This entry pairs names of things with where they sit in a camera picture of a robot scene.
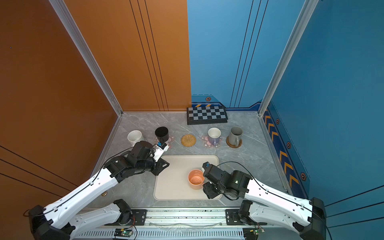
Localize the woven rattan coaster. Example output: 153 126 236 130
181 134 197 147

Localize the right small circuit board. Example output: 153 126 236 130
243 228 265 240

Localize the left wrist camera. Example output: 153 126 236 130
153 142 169 162

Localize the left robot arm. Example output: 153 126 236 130
28 141 169 240

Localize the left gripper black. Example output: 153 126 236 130
136 155 172 176

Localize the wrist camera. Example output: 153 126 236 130
153 142 169 162
202 162 224 183

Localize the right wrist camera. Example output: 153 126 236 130
202 162 224 183

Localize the green circuit board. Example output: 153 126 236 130
113 228 134 240

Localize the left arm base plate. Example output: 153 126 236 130
106 209 147 227

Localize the orange pink mug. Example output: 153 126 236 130
188 169 205 190

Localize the lavender mug white inside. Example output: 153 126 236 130
208 128 222 146

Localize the brown wooden coaster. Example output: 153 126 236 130
226 138 243 149

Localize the cream serving tray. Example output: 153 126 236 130
154 155 219 201

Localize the black mug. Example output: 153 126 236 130
155 127 169 144

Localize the folded checkerboard box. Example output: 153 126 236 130
187 105 228 125

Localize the aluminium front rail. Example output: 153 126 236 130
59 206 313 229

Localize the grey green mug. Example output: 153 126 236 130
227 127 243 146

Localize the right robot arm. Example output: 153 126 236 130
203 163 327 240

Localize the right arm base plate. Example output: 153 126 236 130
225 209 267 226

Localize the pink flower coaster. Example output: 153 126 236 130
154 136 175 150
201 135 223 149

